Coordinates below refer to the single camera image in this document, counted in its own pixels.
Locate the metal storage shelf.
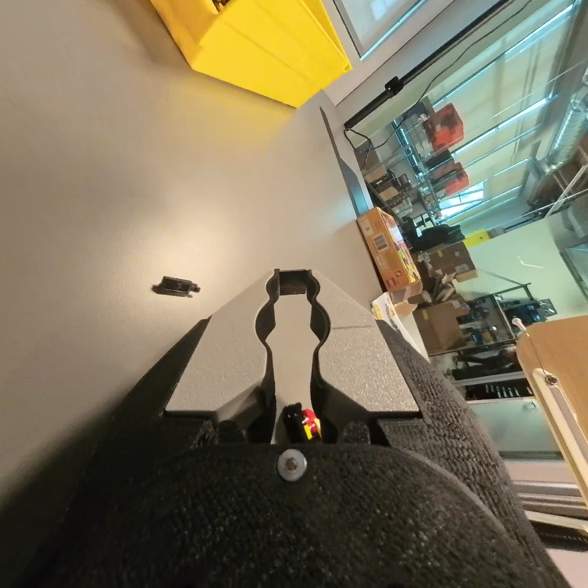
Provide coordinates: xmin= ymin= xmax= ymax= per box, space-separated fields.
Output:
xmin=363 ymin=103 xmax=470 ymax=226

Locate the colourful toy set box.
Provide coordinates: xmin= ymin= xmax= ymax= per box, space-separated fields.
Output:
xmin=356 ymin=206 xmax=423 ymax=293

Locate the stack of cardboard boxes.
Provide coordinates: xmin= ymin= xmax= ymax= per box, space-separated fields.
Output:
xmin=409 ymin=241 xmax=479 ymax=356

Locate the wooden book stand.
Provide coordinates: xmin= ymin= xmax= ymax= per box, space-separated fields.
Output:
xmin=511 ymin=315 xmax=588 ymax=506

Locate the black light stand pole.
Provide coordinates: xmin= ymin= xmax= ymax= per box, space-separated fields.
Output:
xmin=343 ymin=0 xmax=511 ymax=130

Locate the yellow plastic bin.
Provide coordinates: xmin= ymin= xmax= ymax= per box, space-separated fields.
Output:
xmin=151 ymin=0 xmax=353 ymax=109

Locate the black cable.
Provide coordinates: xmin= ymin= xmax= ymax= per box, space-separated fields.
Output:
xmin=345 ymin=28 xmax=497 ymax=150

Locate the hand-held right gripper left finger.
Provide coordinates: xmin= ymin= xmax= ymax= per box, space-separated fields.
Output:
xmin=164 ymin=269 xmax=282 ymax=444

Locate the closed instruction booklet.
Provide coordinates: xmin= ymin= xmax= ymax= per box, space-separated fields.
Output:
xmin=371 ymin=291 xmax=430 ymax=359

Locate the red yellow black brick assembly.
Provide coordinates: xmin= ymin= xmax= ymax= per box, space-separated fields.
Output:
xmin=282 ymin=403 xmax=323 ymax=444

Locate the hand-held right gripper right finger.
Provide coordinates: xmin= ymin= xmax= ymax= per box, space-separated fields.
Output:
xmin=308 ymin=270 xmax=420 ymax=444

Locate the black clip toy brick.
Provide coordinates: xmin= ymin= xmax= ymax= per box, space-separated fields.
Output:
xmin=151 ymin=276 xmax=202 ymax=297

